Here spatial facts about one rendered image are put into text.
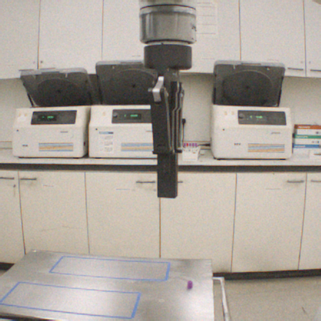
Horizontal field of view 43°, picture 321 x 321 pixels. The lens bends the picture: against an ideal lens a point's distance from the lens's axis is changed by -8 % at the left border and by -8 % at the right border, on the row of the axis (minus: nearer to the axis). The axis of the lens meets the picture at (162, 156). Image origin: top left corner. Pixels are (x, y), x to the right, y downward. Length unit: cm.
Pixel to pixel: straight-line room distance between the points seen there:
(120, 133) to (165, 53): 229
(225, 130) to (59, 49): 139
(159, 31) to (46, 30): 275
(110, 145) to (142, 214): 51
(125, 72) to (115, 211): 98
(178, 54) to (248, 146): 231
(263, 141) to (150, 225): 95
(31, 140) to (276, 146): 171
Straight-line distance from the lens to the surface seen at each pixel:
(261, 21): 326
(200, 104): 349
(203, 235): 301
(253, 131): 291
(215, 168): 295
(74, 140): 296
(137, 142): 290
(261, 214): 302
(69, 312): 103
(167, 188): 68
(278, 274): 326
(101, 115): 296
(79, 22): 330
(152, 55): 64
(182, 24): 64
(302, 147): 341
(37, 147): 306
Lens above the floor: 131
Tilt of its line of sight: 8 degrees down
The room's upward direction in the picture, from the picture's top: straight up
